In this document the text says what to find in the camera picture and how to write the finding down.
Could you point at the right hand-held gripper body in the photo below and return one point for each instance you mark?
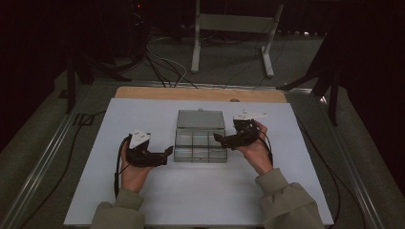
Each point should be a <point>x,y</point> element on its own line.
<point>245,133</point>

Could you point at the grey metal stand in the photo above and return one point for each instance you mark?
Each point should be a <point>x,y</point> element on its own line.
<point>235,23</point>

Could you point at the black stand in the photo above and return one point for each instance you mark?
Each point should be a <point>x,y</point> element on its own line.
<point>333,101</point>
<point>70,82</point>

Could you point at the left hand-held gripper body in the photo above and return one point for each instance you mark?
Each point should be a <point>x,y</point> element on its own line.
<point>146,157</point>

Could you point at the person's right hand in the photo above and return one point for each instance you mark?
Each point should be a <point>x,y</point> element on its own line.
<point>258,156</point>

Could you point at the person's left hand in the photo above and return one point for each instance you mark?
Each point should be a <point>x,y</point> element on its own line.
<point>132,178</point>

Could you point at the aluminium rail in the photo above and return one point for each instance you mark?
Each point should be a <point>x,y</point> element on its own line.
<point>143,83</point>
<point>47,152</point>
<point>350,165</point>

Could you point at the clear plastic compartment box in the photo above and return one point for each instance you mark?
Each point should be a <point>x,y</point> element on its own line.
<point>200,149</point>

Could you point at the white board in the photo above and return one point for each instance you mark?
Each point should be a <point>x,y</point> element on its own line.
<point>286,143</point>

